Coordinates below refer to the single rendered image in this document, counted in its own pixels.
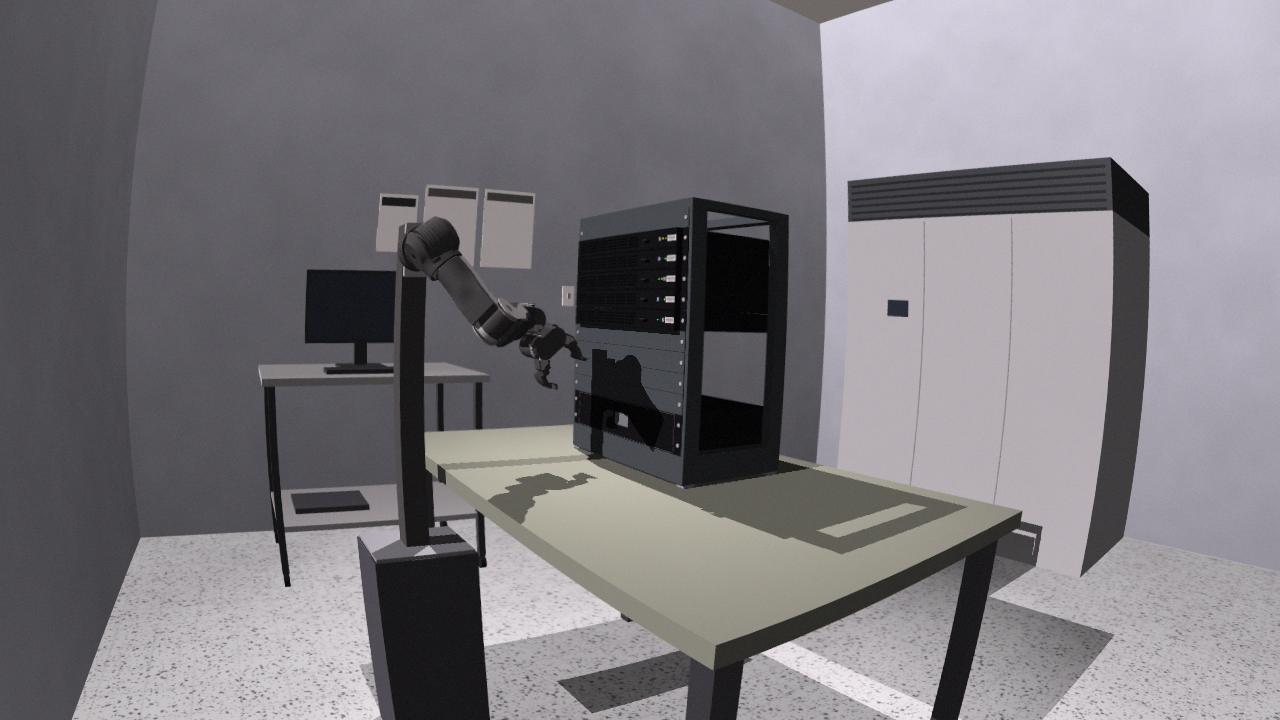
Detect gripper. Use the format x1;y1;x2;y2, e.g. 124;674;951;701
518;323;588;389

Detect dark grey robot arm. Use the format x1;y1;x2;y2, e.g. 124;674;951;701
397;217;547;347

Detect black server rack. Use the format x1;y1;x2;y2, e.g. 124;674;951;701
573;197;788;489

